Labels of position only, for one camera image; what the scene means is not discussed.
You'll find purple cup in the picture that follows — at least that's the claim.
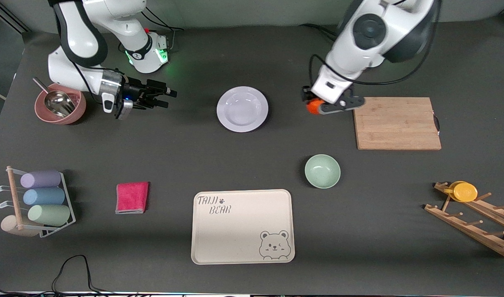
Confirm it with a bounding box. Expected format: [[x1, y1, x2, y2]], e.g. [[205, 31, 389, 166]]
[[20, 170, 62, 189]]

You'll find wooden mug rack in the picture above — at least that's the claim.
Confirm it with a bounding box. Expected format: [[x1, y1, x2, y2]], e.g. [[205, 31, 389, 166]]
[[424, 181, 504, 260]]

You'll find pink folded cloth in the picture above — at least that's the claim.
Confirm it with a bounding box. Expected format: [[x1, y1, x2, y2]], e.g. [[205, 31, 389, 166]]
[[115, 181, 150, 215]]

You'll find black arm base cable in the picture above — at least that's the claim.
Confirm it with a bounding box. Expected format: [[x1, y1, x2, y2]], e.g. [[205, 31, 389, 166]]
[[299, 24, 339, 42], [144, 6, 184, 52]]

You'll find white round plate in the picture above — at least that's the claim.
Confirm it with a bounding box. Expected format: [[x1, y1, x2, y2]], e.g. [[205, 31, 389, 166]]
[[217, 86, 269, 133]]

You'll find black right arm base cable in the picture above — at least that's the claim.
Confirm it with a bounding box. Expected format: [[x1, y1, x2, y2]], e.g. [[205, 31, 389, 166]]
[[144, 6, 184, 52]]

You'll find orange fruit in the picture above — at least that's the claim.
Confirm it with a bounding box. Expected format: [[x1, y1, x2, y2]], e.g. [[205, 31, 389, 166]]
[[306, 99, 326, 115]]

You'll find beige bear print tray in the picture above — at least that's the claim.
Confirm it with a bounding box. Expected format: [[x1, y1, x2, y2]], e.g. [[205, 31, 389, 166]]
[[191, 189, 296, 265]]

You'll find white wire cup rack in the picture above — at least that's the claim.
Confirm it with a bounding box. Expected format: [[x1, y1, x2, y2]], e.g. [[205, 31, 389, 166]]
[[0, 165, 77, 238]]

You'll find metal scoop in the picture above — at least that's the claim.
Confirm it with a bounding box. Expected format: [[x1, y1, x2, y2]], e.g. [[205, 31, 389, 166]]
[[33, 77, 76, 118]]

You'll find black left arm base cable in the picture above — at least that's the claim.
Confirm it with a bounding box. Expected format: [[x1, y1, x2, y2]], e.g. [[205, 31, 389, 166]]
[[299, 24, 339, 42]]

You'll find beige cup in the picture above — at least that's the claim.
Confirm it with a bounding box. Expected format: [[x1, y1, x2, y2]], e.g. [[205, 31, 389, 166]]
[[0, 214, 44, 238]]

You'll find pale green cup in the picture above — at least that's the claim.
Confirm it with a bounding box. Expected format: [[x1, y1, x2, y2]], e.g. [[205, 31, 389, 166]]
[[28, 204, 71, 226]]

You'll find thin black looped cable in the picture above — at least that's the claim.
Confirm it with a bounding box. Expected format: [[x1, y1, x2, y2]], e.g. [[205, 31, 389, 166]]
[[51, 255, 112, 295]]

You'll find yellow mug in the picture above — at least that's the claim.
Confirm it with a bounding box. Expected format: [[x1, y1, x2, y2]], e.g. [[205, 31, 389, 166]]
[[443, 181, 478, 203]]

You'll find light green bowl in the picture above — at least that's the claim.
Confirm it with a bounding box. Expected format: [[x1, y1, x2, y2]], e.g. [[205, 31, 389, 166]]
[[305, 154, 341, 189]]

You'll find pink bowl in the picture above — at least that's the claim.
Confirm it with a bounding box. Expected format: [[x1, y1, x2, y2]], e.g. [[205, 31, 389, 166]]
[[34, 81, 87, 125]]

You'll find blue cup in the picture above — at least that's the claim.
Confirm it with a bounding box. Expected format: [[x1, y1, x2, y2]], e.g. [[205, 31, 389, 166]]
[[23, 187, 66, 206]]

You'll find wooden cutting board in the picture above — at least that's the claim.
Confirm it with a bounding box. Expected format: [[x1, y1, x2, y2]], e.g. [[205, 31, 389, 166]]
[[352, 97, 442, 151]]

